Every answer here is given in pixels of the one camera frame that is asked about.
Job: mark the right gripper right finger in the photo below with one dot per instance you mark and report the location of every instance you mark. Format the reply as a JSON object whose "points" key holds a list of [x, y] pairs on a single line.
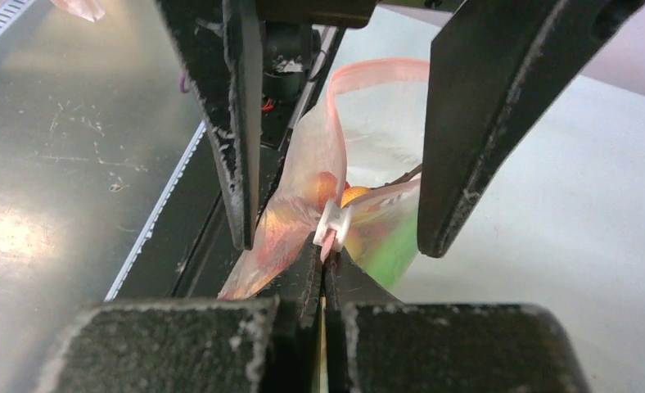
{"points": [[376, 343]]}

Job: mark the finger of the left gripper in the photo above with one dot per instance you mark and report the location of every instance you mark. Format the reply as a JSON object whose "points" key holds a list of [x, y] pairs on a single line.
{"points": [[495, 68]]}

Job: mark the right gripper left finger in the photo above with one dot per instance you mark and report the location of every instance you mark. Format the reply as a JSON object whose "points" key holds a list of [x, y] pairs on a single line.
{"points": [[267, 343]]}

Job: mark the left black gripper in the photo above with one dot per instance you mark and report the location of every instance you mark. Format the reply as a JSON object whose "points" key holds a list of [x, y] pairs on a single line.
{"points": [[219, 45]]}

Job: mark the green cucumber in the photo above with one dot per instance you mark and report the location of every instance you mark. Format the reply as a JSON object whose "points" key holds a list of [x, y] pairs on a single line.
{"points": [[389, 260]]}

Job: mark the clear zip top bag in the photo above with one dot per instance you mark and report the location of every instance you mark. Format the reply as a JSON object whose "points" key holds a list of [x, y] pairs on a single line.
{"points": [[366, 131]]}

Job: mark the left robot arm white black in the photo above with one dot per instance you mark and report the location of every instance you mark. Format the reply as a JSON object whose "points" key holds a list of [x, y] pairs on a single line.
{"points": [[287, 59]]}

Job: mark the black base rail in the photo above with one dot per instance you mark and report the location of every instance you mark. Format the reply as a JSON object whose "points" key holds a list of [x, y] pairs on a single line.
{"points": [[185, 249]]}

